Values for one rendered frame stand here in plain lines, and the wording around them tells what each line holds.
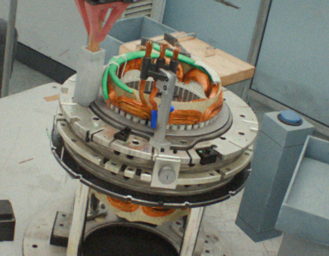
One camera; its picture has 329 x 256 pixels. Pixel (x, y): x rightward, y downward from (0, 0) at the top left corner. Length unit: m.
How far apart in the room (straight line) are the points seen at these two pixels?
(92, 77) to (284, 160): 0.44
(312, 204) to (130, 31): 0.67
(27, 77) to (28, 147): 2.20
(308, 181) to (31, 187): 0.58
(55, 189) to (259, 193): 0.41
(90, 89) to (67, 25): 2.55
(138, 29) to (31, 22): 2.22
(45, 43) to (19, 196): 2.38
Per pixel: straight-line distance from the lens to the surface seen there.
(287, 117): 1.37
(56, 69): 3.80
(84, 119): 1.10
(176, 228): 1.40
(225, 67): 1.46
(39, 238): 1.33
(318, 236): 1.07
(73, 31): 3.64
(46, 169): 1.57
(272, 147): 1.38
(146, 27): 1.66
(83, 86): 1.13
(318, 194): 1.19
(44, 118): 1.77
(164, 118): 1.03
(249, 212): 1.47
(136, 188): 1.09
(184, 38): 1.55
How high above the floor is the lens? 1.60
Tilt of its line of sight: 27 degrees down
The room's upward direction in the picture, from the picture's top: 11 degrees clockwise
